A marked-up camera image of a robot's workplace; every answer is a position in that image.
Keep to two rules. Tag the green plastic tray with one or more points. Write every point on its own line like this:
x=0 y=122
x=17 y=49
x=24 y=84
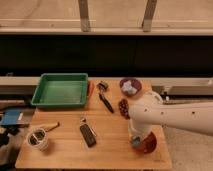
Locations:
x=61 y=90

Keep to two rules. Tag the black rectangular remote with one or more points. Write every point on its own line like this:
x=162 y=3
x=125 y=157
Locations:
x=88 y=135

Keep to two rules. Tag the wooden cutting board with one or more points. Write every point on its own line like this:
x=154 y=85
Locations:
x=67 y=148

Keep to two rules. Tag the blue box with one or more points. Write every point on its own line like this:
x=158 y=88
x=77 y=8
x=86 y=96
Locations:
x=11 y=117

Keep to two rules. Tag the black handled brush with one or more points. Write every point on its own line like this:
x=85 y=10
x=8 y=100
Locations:
x=103 y=86

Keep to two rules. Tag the purple bowl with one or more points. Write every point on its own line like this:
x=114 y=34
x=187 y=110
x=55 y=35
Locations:
x=135 y=83

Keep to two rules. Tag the red bowl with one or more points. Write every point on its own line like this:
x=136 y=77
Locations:
x=148 y=145

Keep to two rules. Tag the orange carrot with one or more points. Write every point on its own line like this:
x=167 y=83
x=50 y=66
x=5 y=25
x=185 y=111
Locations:
x=90 y=89

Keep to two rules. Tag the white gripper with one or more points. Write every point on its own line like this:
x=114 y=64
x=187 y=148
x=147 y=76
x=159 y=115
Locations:
x=137 y=129

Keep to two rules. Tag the wooden handled tool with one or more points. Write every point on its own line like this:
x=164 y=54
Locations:
x=50 y=126

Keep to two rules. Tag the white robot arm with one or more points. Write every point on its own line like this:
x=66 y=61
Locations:
x=150 y=110

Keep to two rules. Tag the bunch of dark grapes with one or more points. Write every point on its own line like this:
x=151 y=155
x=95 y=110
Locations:
x=124 y=108

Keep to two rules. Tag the white crumpled object in bowl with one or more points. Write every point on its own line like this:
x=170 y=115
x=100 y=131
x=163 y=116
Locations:
x=128 y=88

